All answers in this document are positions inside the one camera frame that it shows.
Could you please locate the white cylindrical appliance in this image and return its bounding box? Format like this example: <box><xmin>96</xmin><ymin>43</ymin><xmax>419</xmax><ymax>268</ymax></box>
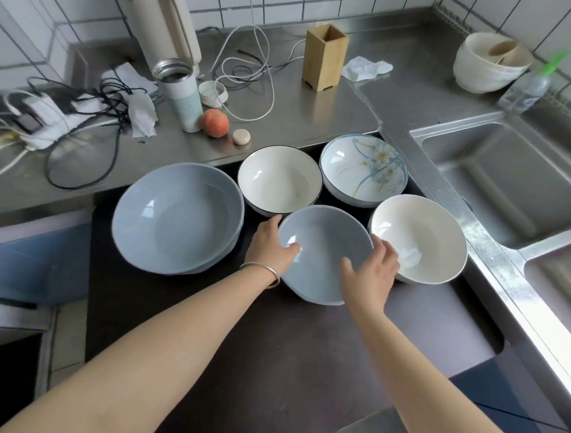
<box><xmin>122</xmin><ymin>0</ymin><xmax>202</xmax><ymax>82</ymax></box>

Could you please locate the white paper sheet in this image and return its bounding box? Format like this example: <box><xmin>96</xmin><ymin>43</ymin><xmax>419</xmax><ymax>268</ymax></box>
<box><xmin>100</xmin><ymin>62</ymin><xmax>159</xmax><ymax>97</ymax></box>

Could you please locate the stack of white bowls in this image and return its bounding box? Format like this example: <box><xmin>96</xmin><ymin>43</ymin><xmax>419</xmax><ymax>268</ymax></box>
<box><xmin>453</xmin><ymin>32</ymin><xmax>535</xmax><ymax>95</ymax></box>

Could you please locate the stainless steel sink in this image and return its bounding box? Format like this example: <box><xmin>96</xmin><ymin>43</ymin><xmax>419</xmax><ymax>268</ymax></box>
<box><xmin>379</xmin><ymin>111</ymin><xmax>571</xmax><ymax>402</ymax></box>

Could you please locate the white thermos lid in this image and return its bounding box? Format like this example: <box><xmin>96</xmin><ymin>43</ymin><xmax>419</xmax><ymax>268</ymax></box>
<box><xmin>198</xmin><ymin>79</ymin><xmax>229</xmax><ymax>108</ymax></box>

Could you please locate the person's left forearm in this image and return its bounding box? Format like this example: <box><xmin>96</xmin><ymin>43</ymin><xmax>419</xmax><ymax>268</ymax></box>
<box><xmin>0</xmin><ymin>267</ymin><xmax>278</xmax><ymax>433</ymax></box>

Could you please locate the peach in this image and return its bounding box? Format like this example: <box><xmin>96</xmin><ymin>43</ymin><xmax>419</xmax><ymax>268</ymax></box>
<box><xmin>202</xmin><ymin>109</ymin><xmax>230</xmax><ymax>138</ymax></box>

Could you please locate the white power strip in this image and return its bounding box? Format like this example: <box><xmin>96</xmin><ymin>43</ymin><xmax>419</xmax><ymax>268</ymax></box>
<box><xmin>0</xmin><ymin>91</ymin><xmax>104</xmax><ymax>151</ymax></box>

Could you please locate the person's right forearm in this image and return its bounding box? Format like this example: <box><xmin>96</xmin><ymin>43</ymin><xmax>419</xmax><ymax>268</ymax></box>
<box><xmin>343</xmin><ymin>298</ymin><xmax>506</xmax><ymax>433</ymax></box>

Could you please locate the silver bracelet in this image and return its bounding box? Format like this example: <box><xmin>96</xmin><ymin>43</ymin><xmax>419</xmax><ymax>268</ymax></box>
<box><xmin>240</xmin><ymin>262</ymin><xmax>281</xmax><ymax>289</ymax></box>

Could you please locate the white bowl with black rim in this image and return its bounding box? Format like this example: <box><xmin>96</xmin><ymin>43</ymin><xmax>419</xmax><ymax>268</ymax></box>
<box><xmin>237</xmin><ymin>145</ymin><xmax>323</xmax><ymax>219</ymax></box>

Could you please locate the blue bin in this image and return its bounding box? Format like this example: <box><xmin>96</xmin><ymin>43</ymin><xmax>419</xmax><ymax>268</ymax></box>
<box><xmin>0</xmin><ymin>222</ymin><xmax>92</xmax><ymax>307</ymax></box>

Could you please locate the large blue bowl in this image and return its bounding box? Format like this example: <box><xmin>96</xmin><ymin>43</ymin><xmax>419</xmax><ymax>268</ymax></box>
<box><xmin>172</xmin><ymin>214</ymin><xmax>245</xmax><ymax>276</ymax></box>
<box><xmin>112</xmin><ymin>163</ymin><xmax>245</xmax><ymax>274</ymax></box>

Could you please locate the folded white tissue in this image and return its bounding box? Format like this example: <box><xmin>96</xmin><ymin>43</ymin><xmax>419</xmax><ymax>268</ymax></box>
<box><xmin>128</xmin><ymin>92</ymin><xmax>159</xmax><ymax>139</ymax></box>

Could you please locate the bamboo utensil holder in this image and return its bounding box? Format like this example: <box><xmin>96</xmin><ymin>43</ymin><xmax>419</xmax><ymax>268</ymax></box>
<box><xmin>302</xmin><ymin>23</ymin><xmax>350</xmax><ymax>93</ymax></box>

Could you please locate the plain white bowl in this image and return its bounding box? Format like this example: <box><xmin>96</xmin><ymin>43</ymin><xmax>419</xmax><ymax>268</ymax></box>
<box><xmin>368</xmin><ymin>194</ymin><xmax>468</xmax><ymax>285</ymax></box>

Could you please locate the white steel thermos cup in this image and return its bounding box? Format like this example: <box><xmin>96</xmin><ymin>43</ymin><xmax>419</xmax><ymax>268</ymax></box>
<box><xmin>152</xmin><ymin>59</ymin><xmax>204</xmax><ymax>134</ymax></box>

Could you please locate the black cable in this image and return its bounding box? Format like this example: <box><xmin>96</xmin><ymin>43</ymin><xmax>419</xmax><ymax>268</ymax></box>
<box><xmin>26</xmin><ymin>76</ymin><xmax>158</xmax><ymax>191</ymax></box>

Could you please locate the person's right hand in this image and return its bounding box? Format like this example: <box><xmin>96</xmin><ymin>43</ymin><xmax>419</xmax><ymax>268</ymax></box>
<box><xmin>340</xmin><ymin>234</ymin><xmax>401</xmax><ymax>316</ymax></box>

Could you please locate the floral print bowl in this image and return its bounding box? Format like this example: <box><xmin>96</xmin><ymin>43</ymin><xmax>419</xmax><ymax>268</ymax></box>
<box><xmin>319</xmin><ymin>134</ymin><xmax>409</xmax><ymax>209</ymax></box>

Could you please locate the crumpled white tissue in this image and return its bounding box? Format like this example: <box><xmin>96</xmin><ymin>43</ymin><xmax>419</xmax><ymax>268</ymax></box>
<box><xmin>341</xmin><ymin>55</ymin><xmax>394</xmax><ymax>83</ymax></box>

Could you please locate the white cable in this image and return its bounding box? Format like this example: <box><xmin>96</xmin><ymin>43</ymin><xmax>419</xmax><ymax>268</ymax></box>
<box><xmin>209</xmin><ymin>24</ymin><xmax>309</xmax><ymax>122</ymax></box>

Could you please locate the black cooktop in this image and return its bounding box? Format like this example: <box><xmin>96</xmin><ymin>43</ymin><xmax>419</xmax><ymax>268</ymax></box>
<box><xmin>85</xmin><ymin>132</ymin><xmax>506</xmax><ymax>433</ymax></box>

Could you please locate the small blue bowl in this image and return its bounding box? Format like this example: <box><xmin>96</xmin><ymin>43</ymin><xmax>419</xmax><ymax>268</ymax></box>
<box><xmin>277</xmin><ymin>205</ymin><xmax>374</xmax><ymax>307</ymax></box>

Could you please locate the clear spray bottle green nozzle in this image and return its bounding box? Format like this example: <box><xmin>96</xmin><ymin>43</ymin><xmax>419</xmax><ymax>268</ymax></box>
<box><xmin>497</xmin><ymin>51</ymin><xmax>570</xmax><ymax>115</ymax></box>

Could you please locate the person's left hand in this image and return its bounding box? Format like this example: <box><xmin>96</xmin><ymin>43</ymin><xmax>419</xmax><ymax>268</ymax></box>
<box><xmin>244</xmin><ymin>215</ymin><xmax>302</xmax><ymax>286</ymax></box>

